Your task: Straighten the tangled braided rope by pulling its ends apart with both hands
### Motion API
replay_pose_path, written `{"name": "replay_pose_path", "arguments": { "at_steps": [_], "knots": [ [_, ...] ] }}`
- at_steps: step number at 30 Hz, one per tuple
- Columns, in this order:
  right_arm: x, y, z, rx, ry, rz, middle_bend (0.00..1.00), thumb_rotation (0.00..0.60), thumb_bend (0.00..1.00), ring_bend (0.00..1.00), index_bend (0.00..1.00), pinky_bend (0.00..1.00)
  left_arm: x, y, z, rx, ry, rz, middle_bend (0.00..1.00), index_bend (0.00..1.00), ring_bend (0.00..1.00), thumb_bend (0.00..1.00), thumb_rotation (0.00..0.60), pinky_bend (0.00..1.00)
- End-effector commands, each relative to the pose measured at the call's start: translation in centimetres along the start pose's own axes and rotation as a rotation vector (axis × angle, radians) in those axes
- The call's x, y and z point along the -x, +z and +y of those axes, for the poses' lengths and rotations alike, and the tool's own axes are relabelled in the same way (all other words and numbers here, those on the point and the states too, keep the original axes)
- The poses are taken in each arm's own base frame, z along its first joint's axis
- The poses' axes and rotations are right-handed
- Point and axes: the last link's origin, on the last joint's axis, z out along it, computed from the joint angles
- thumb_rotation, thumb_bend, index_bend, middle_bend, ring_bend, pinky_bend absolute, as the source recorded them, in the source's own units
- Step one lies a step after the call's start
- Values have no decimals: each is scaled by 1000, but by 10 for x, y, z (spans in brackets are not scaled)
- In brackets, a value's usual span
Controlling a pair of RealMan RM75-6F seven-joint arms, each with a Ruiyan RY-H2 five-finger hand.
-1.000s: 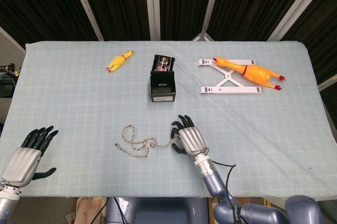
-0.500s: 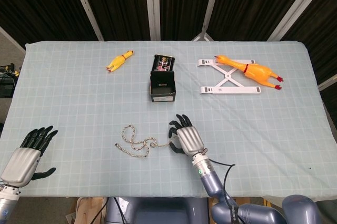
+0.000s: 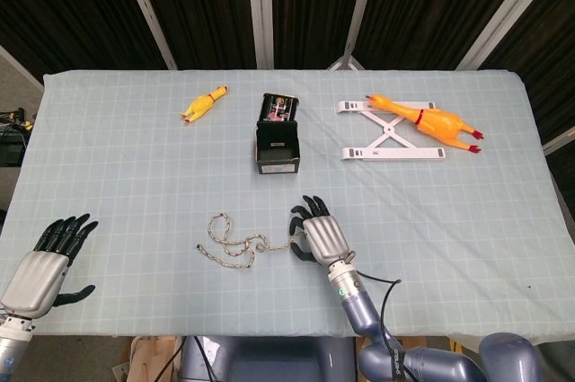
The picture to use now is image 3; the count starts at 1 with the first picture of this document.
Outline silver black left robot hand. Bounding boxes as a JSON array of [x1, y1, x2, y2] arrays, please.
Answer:
[[0, 213, 99, 321]]

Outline blue-grey robot torso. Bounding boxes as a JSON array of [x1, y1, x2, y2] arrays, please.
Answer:
[[179, 335, 358, 382]]

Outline light blue checkered tablecloth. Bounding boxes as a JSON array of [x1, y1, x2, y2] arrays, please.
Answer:
[[0, 68, 575, 348]]

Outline black printed packet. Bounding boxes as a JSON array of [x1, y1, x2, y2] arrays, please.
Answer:
[[261, 92, 301, 124]]

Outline beige speckled braided rope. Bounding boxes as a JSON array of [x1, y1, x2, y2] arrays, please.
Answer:
[[196, 212, 303, 270]]

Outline large orange rubber chicken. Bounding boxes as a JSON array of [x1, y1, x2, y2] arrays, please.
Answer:
[[364, 93, 485, 154]]

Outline white frame post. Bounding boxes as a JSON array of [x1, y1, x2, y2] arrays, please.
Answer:
[[456, 0, 553, 71], [114, 0, 179, 71], [327, 0, 382, 71], [245, 0, 274, 70]]

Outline small yellow rubber chicken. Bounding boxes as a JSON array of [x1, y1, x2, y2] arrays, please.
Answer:
[[180, 84, 228, 125]]

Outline wooden table frame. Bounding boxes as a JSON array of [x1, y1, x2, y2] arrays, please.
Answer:
[[110, 334, 464, 382]]

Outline white folding laptop stand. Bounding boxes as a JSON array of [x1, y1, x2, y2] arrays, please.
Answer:
[[336, 99, 447, 162]]

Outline black open cardboard box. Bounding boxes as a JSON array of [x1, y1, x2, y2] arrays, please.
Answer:
[[254, 120, 301, 175]]

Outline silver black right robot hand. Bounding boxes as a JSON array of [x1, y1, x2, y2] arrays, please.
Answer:
[[289, 195, 352, 265]]

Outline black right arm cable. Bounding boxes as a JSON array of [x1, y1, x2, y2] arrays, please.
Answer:
[[357, 270, 417, 382]]

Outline black pleated curtain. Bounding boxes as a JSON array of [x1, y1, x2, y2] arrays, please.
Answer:
[[0, 0, 575, 176]]

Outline black electronic equipment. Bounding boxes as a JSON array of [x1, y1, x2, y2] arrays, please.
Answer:
[[0, 106, 32, 167]]

